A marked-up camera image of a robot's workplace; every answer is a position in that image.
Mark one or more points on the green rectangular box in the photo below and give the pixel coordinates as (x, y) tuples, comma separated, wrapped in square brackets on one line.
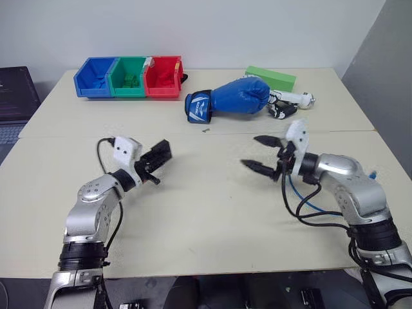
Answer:
[(273, 78)]

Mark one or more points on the blue boxing glove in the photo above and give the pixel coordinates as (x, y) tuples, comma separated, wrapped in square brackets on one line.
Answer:
[(238, 96)]

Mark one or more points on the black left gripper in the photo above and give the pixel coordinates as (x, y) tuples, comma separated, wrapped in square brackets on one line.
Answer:
[(144, 167)]

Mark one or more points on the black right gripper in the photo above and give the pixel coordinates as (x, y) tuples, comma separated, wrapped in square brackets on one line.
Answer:
[(287, 159)]

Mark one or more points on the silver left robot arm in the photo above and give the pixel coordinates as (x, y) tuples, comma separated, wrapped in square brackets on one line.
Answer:
[(91, 206)]

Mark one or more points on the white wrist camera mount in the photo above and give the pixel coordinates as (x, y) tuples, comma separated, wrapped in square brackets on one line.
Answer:
[(126, 149), (300, 135)]

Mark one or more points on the blue plastic storage bin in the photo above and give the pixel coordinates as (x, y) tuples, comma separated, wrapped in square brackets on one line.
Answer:
[(93, 91)]

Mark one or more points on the black object behind bins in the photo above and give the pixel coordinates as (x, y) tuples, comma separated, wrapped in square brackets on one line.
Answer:
[(184, 78)]

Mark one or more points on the red plastic storage bin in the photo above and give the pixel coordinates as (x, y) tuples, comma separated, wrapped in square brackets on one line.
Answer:
[(161, 92)]

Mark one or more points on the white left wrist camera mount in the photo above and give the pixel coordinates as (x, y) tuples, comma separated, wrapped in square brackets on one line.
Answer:
[(126, 149)]

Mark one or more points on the green blocks in bin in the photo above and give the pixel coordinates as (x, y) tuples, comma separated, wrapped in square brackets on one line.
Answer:
[(131, 81)]

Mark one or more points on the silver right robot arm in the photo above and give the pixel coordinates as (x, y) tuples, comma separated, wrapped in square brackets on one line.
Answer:
[(360, 193)]

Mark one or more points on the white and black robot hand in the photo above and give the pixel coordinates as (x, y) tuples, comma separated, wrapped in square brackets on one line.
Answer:
[(294, 98)]

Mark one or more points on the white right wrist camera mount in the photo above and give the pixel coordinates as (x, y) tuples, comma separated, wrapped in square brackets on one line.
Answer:
[(300, 135)]

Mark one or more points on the green plastic storage bin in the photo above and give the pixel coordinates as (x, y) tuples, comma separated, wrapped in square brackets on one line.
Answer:
[(127, 92)]

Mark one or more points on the dark laptop computer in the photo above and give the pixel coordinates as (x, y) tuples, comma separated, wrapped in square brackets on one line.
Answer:
[(14, 93)]

